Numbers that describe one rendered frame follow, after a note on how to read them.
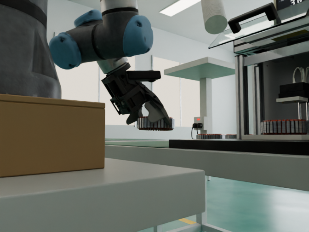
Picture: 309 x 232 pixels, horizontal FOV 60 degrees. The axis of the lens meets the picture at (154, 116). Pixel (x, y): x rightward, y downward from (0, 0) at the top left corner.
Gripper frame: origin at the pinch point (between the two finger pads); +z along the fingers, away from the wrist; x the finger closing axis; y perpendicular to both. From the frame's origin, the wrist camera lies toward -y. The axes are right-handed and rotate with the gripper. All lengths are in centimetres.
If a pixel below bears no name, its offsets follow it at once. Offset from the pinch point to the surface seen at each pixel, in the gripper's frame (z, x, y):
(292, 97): 7.6, 29.8, -20.8
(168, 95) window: 148, -414, -357
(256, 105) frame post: 17.1, 9.3, -35.4
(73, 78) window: -2, -417, -175
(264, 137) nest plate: 10.1, 27.0, -6.8
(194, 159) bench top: 2.7, 21.2, 10.7
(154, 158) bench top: 3.2, 7.2, 10.8
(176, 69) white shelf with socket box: 7, -55, -71
